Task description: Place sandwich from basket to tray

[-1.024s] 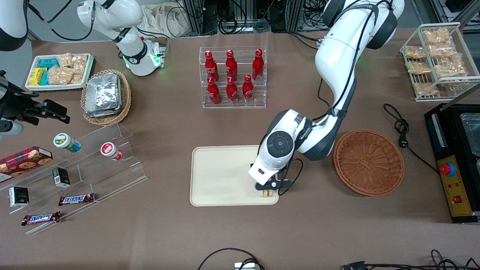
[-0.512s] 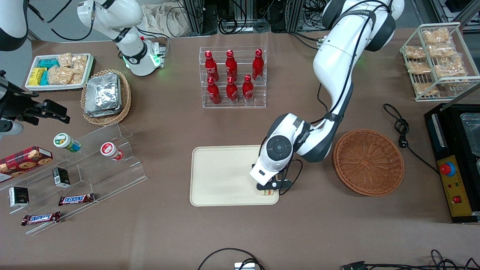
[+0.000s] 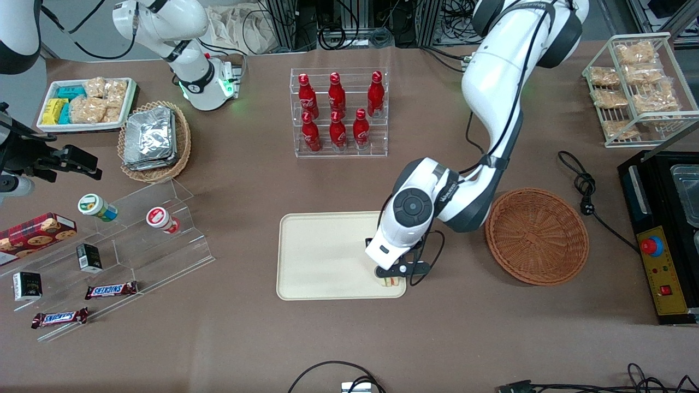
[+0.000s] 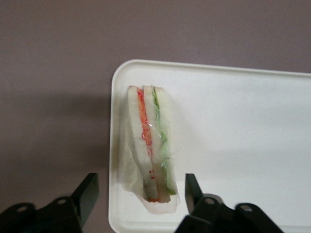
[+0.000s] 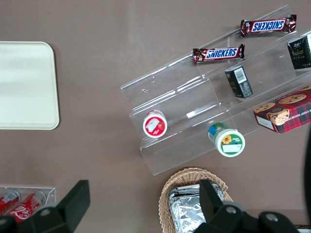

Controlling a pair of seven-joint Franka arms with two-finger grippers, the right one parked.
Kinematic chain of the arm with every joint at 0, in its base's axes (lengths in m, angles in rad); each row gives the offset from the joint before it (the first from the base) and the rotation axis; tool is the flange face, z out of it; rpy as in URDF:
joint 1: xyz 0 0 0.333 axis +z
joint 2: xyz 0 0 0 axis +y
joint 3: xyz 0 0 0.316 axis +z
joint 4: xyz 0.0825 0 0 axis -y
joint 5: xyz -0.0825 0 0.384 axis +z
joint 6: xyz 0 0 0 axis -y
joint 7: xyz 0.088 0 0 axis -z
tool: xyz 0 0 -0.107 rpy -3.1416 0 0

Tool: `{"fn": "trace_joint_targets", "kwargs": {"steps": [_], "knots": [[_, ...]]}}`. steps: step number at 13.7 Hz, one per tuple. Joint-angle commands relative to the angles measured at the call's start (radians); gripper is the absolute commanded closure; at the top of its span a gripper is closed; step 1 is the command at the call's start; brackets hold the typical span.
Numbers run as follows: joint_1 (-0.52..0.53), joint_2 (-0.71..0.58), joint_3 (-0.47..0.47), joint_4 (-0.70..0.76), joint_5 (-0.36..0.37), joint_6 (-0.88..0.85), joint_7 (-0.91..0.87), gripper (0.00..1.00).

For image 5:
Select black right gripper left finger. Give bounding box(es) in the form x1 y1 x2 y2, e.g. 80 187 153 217
17 179 91 233

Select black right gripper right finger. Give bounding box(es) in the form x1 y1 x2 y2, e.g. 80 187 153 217
196 179 259 233

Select foil wrapped sandwich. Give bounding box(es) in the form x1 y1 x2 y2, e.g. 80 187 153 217
168 182 225 204
171 195 207 233

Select woven wicker basket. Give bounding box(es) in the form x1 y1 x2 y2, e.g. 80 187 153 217
158 166 234 233

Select cream plastic tray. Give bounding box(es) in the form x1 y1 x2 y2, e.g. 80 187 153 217
0 41 60 131

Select clear acrylic can holder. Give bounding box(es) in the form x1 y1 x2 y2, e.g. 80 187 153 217
0 185 57 209

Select red cola can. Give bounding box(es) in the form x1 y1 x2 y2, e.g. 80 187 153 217
0 190 21 216
6 191 47 223

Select green sunflower lid yogurt cup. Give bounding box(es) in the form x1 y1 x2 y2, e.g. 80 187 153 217
207 122 246 158

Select red lid yogurt cup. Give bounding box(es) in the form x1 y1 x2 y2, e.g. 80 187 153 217
142 109 168 138

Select clear acrylic tiered shelf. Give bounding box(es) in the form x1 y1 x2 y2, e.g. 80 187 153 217
120 4 311 176

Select red tartan cookie box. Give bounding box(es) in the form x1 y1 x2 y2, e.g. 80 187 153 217
253 84 311 134

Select dark green drink carton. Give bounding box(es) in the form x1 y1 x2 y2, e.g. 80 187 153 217
224 65 254 99
287 33 311 70

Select Snickers chocolate bar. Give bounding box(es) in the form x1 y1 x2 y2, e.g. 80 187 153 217
192 43 246 65
240 14 297 38

